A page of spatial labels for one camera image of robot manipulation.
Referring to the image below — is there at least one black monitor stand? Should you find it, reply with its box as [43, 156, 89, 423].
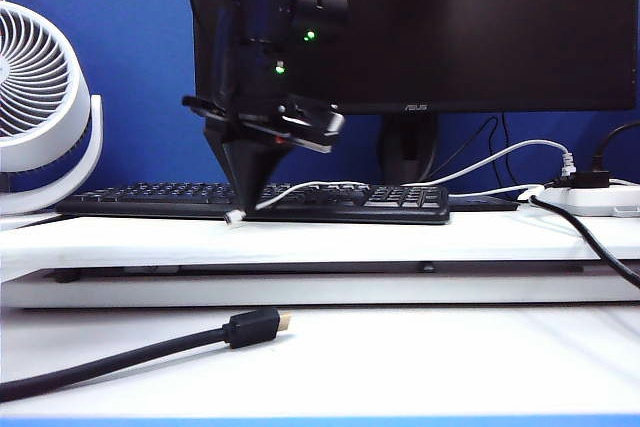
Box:
[376, 113, 441, 186]

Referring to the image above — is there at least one white Type-C charging cable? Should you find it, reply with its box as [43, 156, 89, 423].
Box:
[223, 179, 546, 229]

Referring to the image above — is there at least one black power adapter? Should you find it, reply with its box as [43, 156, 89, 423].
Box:
[549, 169, 612, 189]

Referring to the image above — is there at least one grey braided charging cable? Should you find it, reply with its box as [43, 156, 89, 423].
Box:
[401, 139, 575, 187]

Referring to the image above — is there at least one black ASUS monitor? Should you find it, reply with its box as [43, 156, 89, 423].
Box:
[192, 0, 640, 117]

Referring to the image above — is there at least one black plug cable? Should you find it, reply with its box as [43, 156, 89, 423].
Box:
[592, 120, 640, 173]

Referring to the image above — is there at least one black computer keyboard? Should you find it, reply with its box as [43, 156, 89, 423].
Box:
[54, 180, 452, 226]

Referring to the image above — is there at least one black mouse pad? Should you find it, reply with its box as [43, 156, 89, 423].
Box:
[448, 194, 522, 213]

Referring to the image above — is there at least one white desk riser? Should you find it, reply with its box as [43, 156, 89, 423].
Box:
[0, 209, 640, 310]

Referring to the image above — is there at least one white power strip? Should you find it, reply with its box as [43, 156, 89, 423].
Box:
[516, 184, 640, 219]

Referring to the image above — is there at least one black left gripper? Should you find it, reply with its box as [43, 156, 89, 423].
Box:
[181, 93, 347, 211]

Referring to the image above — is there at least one white desk fan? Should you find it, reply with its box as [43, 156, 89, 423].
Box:
[0, 0, 104, 217]

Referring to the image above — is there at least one thick black HDMI cable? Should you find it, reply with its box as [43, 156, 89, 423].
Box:
[0, 306, 294, 404]

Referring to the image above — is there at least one thick black power cord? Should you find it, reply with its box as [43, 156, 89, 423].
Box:
[528, 194, 640, 292]

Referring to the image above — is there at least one thin black cable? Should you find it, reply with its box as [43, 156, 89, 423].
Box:
[501, 113, 521, 198]
[432, 115, 501, 179]

